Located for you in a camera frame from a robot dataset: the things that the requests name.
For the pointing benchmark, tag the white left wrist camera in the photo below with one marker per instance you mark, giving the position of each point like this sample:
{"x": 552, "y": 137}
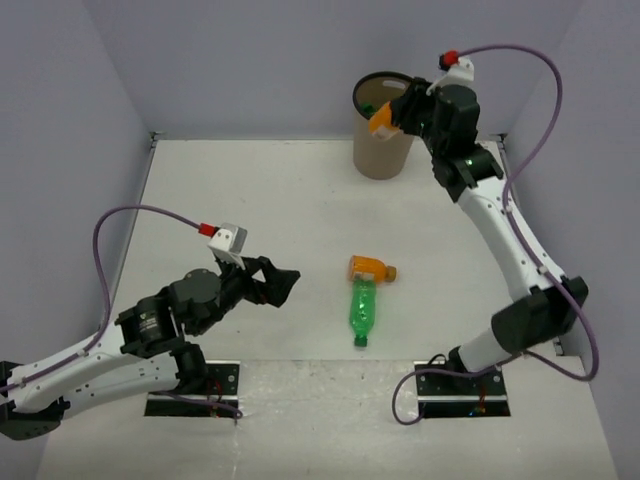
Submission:
{"x": 227, "y": 243}

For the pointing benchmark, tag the green bottle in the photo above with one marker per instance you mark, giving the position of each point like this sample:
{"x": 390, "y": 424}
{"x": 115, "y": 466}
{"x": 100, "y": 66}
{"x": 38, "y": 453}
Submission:
{"x": 362, "y": 311}
{"x": 369, "y": 110}

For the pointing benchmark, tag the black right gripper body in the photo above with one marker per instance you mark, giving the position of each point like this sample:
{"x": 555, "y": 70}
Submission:
{"x": 431, "y": 133}

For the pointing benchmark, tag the brown cardboard bin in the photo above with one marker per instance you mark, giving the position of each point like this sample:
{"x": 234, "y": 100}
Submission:
{"x": 375, "y": 159}

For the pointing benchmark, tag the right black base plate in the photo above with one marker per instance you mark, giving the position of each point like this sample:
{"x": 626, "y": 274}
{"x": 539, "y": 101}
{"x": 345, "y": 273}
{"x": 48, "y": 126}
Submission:
{"x": 444, "y": 397}

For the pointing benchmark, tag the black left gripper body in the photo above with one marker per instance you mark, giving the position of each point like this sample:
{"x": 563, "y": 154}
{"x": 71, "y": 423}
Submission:
{"x": 236, "y": 285}

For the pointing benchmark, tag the green bottle front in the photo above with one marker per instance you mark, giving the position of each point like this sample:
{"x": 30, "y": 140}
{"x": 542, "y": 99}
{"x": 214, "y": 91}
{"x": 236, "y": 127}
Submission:
{"x": 362, "y": 311}

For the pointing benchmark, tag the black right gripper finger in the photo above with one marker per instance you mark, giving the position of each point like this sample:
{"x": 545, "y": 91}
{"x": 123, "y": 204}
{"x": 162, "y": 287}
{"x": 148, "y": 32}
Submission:
{"x": 408, "y": 117}
{"x": 418, "y": 97}

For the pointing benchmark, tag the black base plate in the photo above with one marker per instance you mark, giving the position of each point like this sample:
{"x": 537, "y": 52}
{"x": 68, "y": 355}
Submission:
{"x": 216, "y": 396}
{"x": 444, "y": 397}

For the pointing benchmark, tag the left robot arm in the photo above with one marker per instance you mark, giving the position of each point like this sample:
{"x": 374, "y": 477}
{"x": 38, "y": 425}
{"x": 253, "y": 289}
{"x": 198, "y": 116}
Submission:
{"x": 145, "y": 350}

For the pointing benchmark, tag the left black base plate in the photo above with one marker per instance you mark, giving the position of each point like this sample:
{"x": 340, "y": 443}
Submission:
{"x": 216, "y": 396}

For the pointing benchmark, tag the orange bottle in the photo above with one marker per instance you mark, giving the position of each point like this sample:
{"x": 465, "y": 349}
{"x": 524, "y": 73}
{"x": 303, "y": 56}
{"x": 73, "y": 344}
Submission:
{"x": 371, "y": 269}
{"x": 383, "y": 124}

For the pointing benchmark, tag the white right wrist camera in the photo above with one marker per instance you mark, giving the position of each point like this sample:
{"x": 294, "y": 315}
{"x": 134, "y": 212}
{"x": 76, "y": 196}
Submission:
{"x": 456, "y": 70}

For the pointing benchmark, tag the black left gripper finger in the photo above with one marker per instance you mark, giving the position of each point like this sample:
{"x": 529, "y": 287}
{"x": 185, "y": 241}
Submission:
{"x": 260, "y": 268}
{"x": 278, "y": 285}

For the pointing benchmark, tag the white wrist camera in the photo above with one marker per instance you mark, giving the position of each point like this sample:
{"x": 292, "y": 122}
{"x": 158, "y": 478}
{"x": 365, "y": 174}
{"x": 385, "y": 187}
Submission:
{"x": 456, "y": 70}
{"x": 227, "y": 243}

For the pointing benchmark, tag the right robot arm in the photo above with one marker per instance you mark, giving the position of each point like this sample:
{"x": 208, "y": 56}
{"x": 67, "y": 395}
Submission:
{"x": 544, "y": 299}

